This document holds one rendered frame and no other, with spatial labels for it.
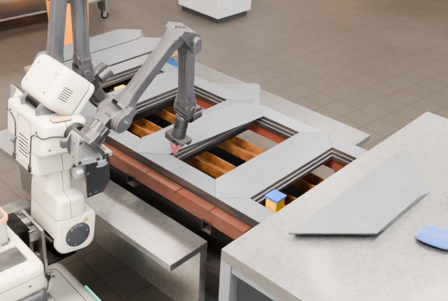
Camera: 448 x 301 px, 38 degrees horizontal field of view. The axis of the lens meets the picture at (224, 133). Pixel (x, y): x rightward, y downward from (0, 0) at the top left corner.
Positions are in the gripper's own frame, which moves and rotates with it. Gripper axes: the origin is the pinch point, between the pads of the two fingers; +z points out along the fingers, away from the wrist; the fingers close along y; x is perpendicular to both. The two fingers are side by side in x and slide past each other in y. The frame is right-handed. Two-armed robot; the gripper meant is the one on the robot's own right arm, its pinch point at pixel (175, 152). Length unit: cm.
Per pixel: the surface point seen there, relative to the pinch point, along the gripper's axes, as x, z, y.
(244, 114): -47.9, 0.7, 2.7
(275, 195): -3, -14, -50
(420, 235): 3, -45, -104
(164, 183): 15.6, 1.5, -10.8
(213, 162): -26.6, 17.3, -2.1
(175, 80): -50, 12, 51
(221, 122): -33.4, 1.1, 4.4
